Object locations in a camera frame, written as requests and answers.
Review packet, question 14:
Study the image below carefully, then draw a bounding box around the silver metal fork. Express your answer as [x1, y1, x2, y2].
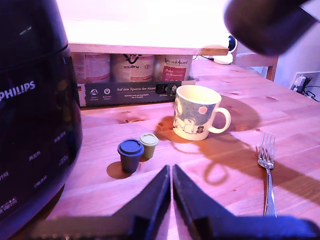
[255, 131, 278, 217]

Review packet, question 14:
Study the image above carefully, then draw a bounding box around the white wall socket with plugs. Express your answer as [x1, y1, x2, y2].
[289, 71, 315, 95]

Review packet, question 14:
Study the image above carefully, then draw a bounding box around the black Philips rice cooker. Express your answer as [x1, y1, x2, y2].
[0, 0, 84, 227]

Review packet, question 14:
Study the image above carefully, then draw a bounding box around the small dark blue lidded cup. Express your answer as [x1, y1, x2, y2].
[117, 138, 145, 174]

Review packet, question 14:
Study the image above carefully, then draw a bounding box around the small green lidded cup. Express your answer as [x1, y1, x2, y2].
[139, 133, 160, 160]

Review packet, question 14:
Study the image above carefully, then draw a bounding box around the can with black logo label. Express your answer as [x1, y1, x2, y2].
[110, 53, 155, 83]

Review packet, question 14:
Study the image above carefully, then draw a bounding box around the dark rice cooker pot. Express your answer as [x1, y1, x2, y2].
[223, 0, 319, 56]

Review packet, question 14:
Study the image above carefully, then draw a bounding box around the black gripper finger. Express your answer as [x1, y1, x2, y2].
[112, 164, 172, 237]
[172, 164, 236, 239]

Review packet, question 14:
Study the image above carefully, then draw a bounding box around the wooden shelf board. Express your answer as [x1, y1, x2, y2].
[61, 19, 230, 56]

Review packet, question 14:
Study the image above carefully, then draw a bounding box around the wooden chair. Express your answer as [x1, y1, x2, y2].
[234, 41, 280, 82]

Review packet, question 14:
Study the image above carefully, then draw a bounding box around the white round security camera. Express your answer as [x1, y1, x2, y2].
[213, 34, 238, 65]

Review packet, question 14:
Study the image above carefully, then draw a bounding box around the can with pink label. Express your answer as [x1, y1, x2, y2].
[71, 52, 111, 84]

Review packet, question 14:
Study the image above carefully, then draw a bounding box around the white mug with cartoon print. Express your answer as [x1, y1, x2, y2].
[172, 84, 232, 142]

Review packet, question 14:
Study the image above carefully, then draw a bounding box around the can with red label patch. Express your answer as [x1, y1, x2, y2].
[154, 54, 194, 82]

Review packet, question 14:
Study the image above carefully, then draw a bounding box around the black power cable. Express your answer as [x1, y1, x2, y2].
[302, 84, 320, 103]

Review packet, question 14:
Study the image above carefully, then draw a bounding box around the cardboard tray with dark print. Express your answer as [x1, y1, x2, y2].
[77, 79, 196, 108]

